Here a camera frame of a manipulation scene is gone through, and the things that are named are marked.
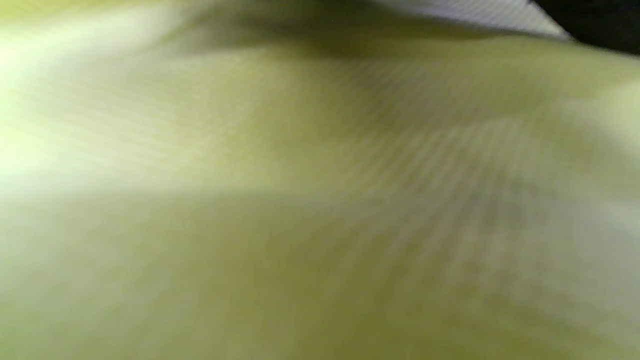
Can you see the person's left hand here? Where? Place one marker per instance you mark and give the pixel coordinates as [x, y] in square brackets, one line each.
[600, 20]

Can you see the yellow t-shirt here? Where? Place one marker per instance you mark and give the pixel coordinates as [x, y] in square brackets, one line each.
[300, 200]

